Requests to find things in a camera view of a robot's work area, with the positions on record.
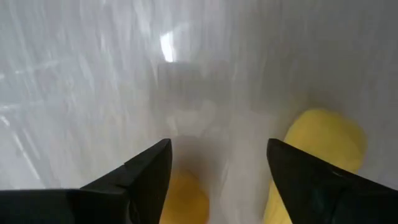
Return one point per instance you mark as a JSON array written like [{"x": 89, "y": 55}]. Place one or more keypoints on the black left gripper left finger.
[{"x": 140, "y": 186}]

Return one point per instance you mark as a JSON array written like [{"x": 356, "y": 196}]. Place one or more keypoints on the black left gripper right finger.
[{"x": 317, "y": 193}]

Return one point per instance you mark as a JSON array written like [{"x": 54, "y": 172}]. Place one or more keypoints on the orange yellow mango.
[{"x": 186, "y": 202}]

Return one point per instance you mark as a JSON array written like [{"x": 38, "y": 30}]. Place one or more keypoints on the yellow corn cob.
[{"x": 326, "y": 137}]

